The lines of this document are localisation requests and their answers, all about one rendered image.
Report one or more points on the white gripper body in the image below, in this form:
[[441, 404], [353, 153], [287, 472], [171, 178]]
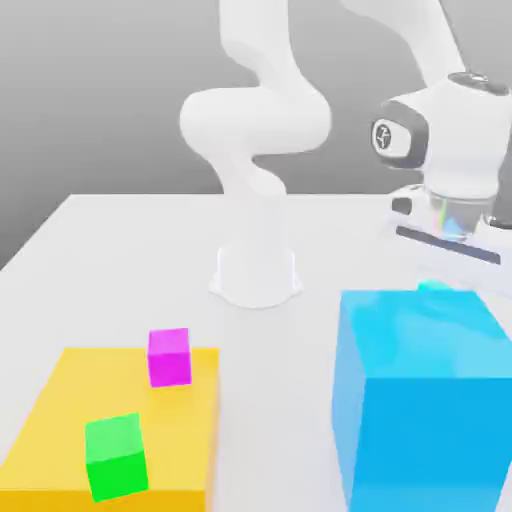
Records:
[[448, 260]]

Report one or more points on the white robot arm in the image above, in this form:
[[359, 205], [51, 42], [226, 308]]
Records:
[[256, 120]]

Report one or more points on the small magenta cube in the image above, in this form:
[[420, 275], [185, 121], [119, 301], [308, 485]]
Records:
[[169, 362]]

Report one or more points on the small green cube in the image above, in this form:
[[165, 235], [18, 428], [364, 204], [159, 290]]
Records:
[[116, 460]]

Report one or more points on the large blue box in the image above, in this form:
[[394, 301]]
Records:
[[432, 432]]

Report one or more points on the large yellow box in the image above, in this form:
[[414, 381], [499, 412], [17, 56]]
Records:
[[176, 432]]

